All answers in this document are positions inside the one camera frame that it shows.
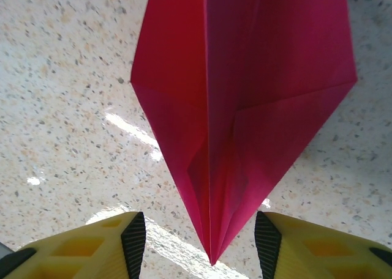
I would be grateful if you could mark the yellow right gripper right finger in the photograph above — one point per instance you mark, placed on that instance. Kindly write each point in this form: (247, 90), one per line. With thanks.
(321, 254)

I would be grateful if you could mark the pink paper sheet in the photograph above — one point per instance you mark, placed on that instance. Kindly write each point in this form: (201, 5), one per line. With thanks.
(245, 77)

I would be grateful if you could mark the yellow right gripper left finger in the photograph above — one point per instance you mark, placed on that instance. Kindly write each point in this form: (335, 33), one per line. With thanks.
(92, 254)

